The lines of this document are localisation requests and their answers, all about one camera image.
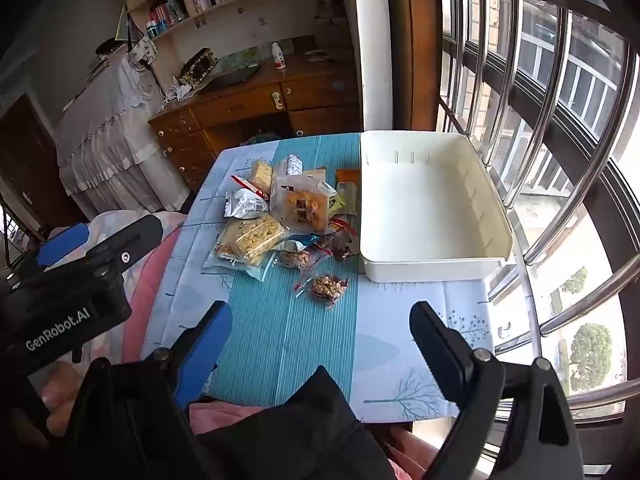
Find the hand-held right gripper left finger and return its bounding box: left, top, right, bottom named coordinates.
left=65, top=301, right=234, bottom=480

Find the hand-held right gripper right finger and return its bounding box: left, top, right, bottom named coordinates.
left=409, top=301, right=585, bottom=480

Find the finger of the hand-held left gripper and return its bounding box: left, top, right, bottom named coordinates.
left=37, top=224, right=92, bottom=267
left=84, top=214, right=165, bottom=281

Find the red cookie packet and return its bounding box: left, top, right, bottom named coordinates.
left=231, top=175, right=271, bottom=198

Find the white plastic bin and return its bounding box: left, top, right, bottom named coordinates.
left=359, top=130, right=515, bottom=283

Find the square cracker clear packet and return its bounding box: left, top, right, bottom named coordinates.
left=248, top=159, right=275, bottom=196

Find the orange snack bar packet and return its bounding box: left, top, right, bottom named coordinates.
left=334, top=168, right=362, bottom=206

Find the person's left hand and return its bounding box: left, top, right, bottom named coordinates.
left=31, top=360, right=90, bottom=441

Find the pink printed blanket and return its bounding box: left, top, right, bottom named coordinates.
left=87, top=210, right=201, bottom=366

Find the blue printed tablecloth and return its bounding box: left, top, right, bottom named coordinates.
left=140, top=132, right=496, bottom=423

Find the dark wooden door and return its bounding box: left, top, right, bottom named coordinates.
left=0, top=92, right=61, bottom=241

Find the large clear biscuit packet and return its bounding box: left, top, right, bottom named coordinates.
left=202, top=212, right=291, bottom=281

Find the white lace furniture cover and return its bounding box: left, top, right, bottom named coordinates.
left=54, top=52, right=193, bottom=218

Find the clear nut candy packet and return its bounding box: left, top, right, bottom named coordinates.
left=274, top=240, right=326, bottom=271
left=294, top=272, right=350, bottom=310

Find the white grey snack packet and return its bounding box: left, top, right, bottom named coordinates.
left=223, top=187, right=271, bottom=220

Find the black garment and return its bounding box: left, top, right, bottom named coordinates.
left=190, top=365, right=396, bottom=480

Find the red date snack packet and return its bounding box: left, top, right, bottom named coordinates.
left=320, top=215, right=360, bottom=263

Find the clear bag of pastries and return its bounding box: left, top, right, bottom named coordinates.
left=270, top=175, right=338, bottom=235

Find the wooden desk with drawers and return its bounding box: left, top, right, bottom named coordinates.
left=147, top=42, right=363, bottom=193

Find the black patterned case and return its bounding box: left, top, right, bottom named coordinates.
left=179, top=47, right=219, bottom=83

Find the black laptop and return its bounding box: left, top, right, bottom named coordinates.
left=197, top=64, right=262, bottom=95

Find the floral cloth bag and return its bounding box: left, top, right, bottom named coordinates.
left=127, top=37, right=158, bottom=68

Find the metal window grille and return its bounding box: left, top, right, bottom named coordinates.
left=437, top=0, right=640, bottom=411

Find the green printed desk mat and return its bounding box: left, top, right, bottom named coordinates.
left=217, top=46, right=263, bottom=73

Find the white pipe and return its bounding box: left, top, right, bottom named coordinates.
left=352, top=0, right=392, bottom=133

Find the white charger cable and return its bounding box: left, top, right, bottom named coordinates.
left=160, top=82, right=196, bottom=111

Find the brown wooden window frame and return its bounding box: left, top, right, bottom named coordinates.
left=390, top=0, right=443, bottom=133

